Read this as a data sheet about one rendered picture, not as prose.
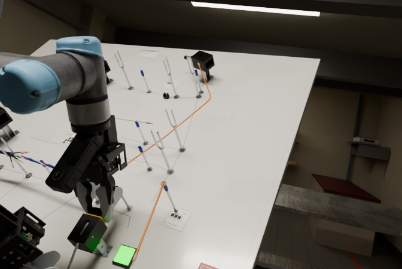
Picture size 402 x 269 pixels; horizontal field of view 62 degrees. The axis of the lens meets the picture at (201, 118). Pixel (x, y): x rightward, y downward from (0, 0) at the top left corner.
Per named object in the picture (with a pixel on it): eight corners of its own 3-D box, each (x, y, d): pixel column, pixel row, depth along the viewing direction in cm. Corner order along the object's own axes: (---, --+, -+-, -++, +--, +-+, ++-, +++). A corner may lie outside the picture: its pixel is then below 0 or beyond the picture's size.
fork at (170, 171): (175, 169, 83) (160, 128, 73) (172, 175, 82) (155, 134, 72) (168, 168, 84) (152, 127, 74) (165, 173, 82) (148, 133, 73)
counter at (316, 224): (343, 219, 697) (349, 180, 699) (372, 258, 460) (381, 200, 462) (305, 210, 716) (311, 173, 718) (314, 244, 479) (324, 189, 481)
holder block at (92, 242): (75, 248, 66) (66, 238, 64) (91, 223, 70) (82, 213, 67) (93, 253, 65) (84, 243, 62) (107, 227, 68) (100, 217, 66)
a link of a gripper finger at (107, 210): (132, 210, 72) (122, 171, 69) (115, 227, 66) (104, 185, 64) (120, 209, 73) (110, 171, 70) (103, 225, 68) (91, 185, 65)
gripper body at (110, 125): (128, 169, 71) (122, 114, 67) (103, 189, 63) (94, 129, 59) (99, 164, 73) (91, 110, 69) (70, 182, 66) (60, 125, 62)
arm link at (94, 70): (40, 40, 56) (73, 35, 63) (52, 104, 59) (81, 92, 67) (81, 40, 53) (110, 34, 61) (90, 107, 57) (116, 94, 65)
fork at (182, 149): (186, 147, 87) (173, 107, 78) (183, 153, 86) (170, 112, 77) (180, 146, 88) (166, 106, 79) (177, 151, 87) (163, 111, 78)
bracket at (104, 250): (90, 252, 71) (79, 240, 67) (96, 241, 72) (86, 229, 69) (107, 257, 69) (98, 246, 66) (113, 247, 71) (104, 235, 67)
